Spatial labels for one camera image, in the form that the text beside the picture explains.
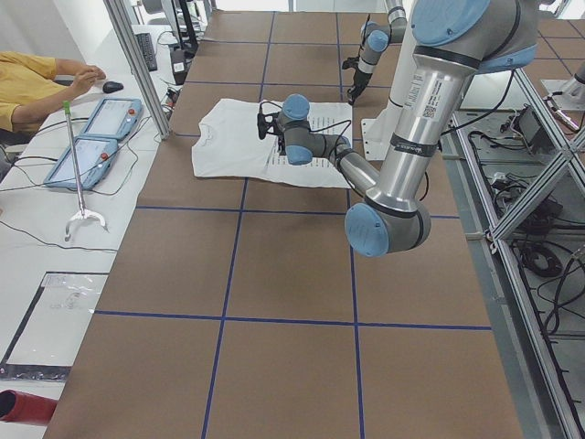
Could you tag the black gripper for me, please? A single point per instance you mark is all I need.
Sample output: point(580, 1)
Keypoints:
point(358, 81)
point(281, 143)

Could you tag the white long-sleeve printed shirt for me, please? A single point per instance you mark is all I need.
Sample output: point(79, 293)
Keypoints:
point(229, 146)

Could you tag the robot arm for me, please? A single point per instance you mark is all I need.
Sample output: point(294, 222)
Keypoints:
point(375, 39)
point(452, 42)

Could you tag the black power adapter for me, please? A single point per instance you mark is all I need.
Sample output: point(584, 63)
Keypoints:
point(179, 66)

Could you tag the upper blue teach pendant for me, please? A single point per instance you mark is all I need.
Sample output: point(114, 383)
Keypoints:
point(113, 118)

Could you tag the blue teach pendant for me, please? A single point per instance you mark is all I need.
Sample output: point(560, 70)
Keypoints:
point(113, 118)
point(95, 157)

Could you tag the black keyboard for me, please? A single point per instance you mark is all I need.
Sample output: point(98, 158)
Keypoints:
point(145, 44)

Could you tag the black computer mouse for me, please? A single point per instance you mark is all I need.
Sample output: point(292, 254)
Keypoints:
point(111, 86)

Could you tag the lower blue teach pendant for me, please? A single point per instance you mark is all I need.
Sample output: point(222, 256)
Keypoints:
point(95, 157)

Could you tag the person in yellow shirt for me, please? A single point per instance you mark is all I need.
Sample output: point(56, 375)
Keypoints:
point(33, 87)

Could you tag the clear plastic document sleeve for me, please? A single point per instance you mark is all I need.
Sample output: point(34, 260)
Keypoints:
point(49, 335)

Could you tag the red cylinder object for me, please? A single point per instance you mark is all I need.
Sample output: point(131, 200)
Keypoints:
point(26, 408)

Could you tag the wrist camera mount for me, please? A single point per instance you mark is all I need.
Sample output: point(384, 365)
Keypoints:
point(267, 123)
point(350, 63)

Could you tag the aluminium frame post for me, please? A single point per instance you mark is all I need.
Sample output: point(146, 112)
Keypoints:
point(123, 29)

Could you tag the aluminium side frame rail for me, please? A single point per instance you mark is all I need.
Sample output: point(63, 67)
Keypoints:
point(518, 143)

